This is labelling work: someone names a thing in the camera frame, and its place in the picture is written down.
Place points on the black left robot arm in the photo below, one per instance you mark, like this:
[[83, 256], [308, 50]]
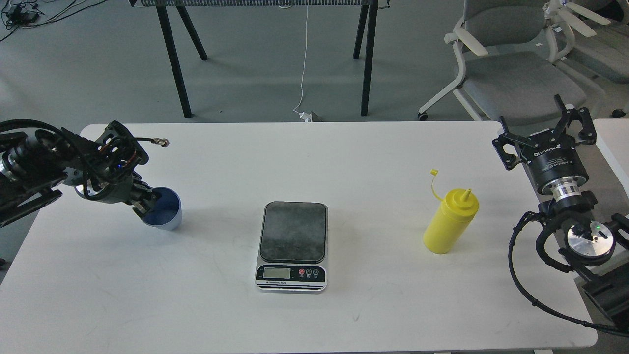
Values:
[[36, 157]]

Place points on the digital kitchen scale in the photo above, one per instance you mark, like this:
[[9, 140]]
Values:
[[293, 248]]

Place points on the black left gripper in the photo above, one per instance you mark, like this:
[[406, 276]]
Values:
[[109, 176]]

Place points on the black metal table frame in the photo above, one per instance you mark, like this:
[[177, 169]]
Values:
[[198, 31]]

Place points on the white power adapter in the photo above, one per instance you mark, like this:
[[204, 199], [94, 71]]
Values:
[[309, 117]]

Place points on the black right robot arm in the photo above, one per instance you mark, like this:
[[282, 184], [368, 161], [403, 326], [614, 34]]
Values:
[[570, 239]]

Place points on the yellow squeeze bottle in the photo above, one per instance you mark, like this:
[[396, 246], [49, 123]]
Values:
[[452, 217]]

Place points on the blue plastic cup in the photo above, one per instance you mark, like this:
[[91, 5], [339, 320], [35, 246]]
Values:
[[166, 213]]

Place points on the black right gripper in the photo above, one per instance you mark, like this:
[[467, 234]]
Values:
[[555, 160]]

